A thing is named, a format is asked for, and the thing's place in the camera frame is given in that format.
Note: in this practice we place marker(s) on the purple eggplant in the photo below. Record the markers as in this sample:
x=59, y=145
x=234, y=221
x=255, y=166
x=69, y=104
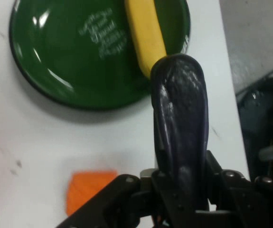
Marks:
x=181, y=118

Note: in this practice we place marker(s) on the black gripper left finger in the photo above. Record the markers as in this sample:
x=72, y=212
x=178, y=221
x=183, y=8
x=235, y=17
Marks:
x=117, y=202

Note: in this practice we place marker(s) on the green round plate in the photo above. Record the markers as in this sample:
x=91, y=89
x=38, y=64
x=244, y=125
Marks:
x=67, y=59

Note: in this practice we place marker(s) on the yellow banana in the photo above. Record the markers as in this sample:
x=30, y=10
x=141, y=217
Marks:
x=148, y=35

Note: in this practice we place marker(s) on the orange plastic cup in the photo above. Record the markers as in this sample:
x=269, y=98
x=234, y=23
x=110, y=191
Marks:
x=86, y=190

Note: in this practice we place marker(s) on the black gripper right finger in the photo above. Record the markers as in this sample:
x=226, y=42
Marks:
x=240, y=204

